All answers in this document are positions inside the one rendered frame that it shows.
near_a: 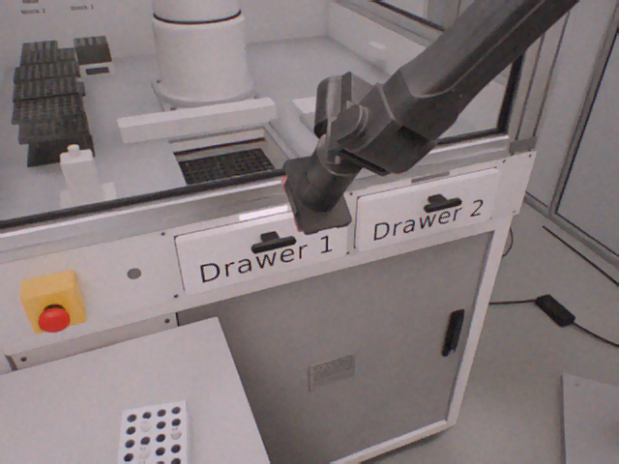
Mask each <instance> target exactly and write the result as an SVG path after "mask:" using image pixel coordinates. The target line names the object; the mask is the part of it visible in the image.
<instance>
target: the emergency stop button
mask: <svg viewBox="0 0 619 464"><path fill-rule="evenodd" d="M70 322H71V319H70V315H69V312H68V311H66V310H65V309H63V308H58V307H54V308H50V309H46V310H44V311H43V312H42V314H41V315H40V317H39V322H38V323H39V327H40V328H41V329H42V331H43V332H45V333H50V334H56V333H60V332H63V331H64V330H65V329H66V328H67V327H68V326H69V325H70Z"/></svg>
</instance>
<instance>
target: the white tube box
mask: <svg viewBox="0 0 619 464"><path fill-rule="evenodd" d="M142 420H149V421H150V423H151V429H150V430H149V431H146V433H143V431H142V430H141V428H140V425H139V424H140V422H141V421H142ZM172 426H179V427H180V430H181V438H180V439H177V440H172V438H171V436H170V428H171V427H172ZM141 445H146V446H147V447H149V451H150V456H148V457H147V458H145V459H146V460H147V463H148V464H191V443H190V415H189V410H188V406H187V400H186V399H185V400H179V401H172V402H166V404H160V405H154V406H148V407H141V408H135V409H129V410H123V411H122V420H121V431H120V442H119V452H117V464H137V463H138V460H140V459H141V458H140V456H139V454H138V449H139V448H140V446H141Z"/></svg>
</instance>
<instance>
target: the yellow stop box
mask: <svg viewBox="0 0 619 464"><path fill-rule="evenodd" d="M20 302H21V304H22V307H23V309H24V311H25V314H26V317H27V319H28V321H29V324H30V326H31V328H32V331H33V333H35V334H43V333H44V332H43V331H42V329H41V328H40V327H39V323H38V322H39V317H40V315H41V314H42V312H43V311H44V310H46V309H50V308H54V307H58V308H63V309H65V310H66V311H68V312H69V315H70V319H71V322H70V325H69V326H72V325H76V324H81V323H84V322H86V308H85V302H84V298H83V295H82V292H81V290H80V287H79V284H78V280H77V277H76V274H75V273H74V271H72V270H69V271H65V272H61V273H56V274H51V275H42V276H38V277H33V278H28V280H23V281H21V284H20Z"/></svg>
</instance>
